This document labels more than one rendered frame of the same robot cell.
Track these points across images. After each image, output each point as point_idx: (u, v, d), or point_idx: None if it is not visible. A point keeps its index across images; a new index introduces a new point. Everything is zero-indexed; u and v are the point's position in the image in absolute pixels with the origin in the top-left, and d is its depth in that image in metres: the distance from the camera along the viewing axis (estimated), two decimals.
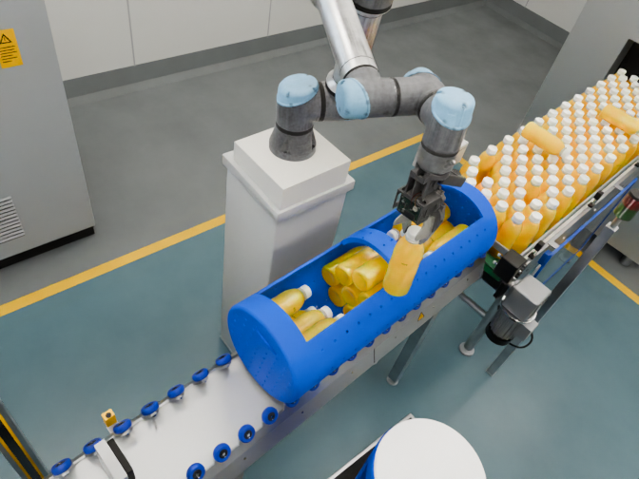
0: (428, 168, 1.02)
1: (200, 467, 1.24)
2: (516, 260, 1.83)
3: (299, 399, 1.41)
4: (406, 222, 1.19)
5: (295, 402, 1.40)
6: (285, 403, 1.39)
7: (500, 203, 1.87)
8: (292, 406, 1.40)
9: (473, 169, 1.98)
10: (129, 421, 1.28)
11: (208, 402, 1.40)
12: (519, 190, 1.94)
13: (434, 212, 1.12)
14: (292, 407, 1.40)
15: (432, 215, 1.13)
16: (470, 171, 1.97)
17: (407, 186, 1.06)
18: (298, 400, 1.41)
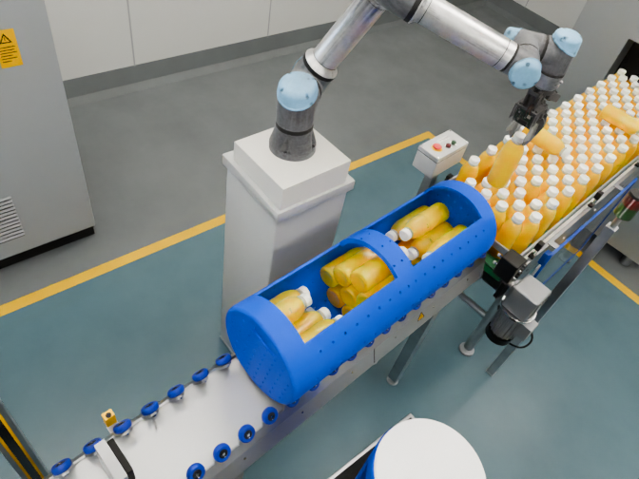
0: (542, 86, 1.45)
1: (200, 467, 1.24)
2: (516, 260, 1.83)
3: (299, 397, 1.41)
4: (513, 129, 1.64)
5: (296, 401, 1.40)
6: (286, 405, 1.39)
7: (500, 203, 1.87)
8: (294, 406, 1.40)
9: (520, 135, 1.64)
10: (129, 421, 1.28)
11: (208, 402, 1.40)
12: (519, 190, 1.94)
13: (538, 120, 1.56)
14: (294, 406, 1.40)
15: (536, 123, 1.57)
16: (516, 137, 1.63)
17: (524, 101, 1.50)
18: (298, 398, 1.41)
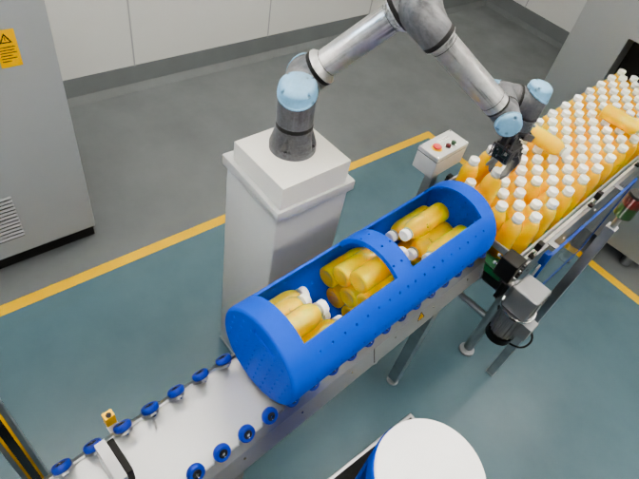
0: None
1: (200, 467, 1.24)
2: (516, 260, 1.83)
3: (299, 397, 1.41)
4: (492, 164, 1.82)
5: (296, 401, 1.40)
6: (286, 405, 1.39)
7: (500, 203, 1.87)
8: (294, 406, 1.40)
9: (324, 304, 1.39)
10: (129, 421, 1.28)
11: (208, 402, 1.40)
12: (519, 190, 1.94)
13: (514, 158, 1.74)
14: (294, 406, 1.40)
15: (513, 160, 1.75)
16: (323, 300, 1.37)
17: (502, 140, 1.68)
18: (298, 398, 1.41)
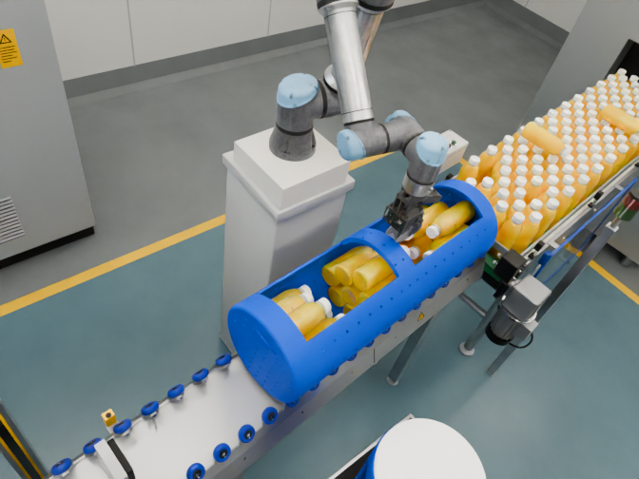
0: (411, 192, 1.30)
1: (200, 467, 1.24)
2: (516, 260, 1.83)
3: (299, 399, 1.41)
4: (396, 232, 1.47)
5: (295, 402, 1.40)
6: (285, 403, 1.39)
7: (500, 203, 1.87)
8: (292, 406, 1.40)
9: (326, 303, 1.39)
10: (129, 421, 1.28)
11: (208, 402, 1.40)
12: (519, 190, 1.94)
13: (414, 223, 1.41)
14: (292, 407, 1.40)
15: (411, 224, 1.42)
16: (326, 299, 1.38)
17: (394, 204, 1.34)
18: (298, 400, 1.41)
